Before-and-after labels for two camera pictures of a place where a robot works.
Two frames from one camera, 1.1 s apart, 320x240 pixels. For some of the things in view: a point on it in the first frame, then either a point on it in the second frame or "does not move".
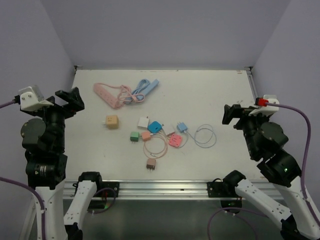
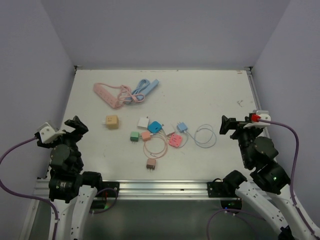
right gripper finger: [235, 111] to [228, 123]
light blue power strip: [144, 87] does not move
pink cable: [126, 95] does not move
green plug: [134, 136] does not move
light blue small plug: [181, 127] does not move
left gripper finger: [73, 98] to [80, 128]
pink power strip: [105, 96] does not move
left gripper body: [55, 115] to [69, 138]
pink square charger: [175, 140] does not move
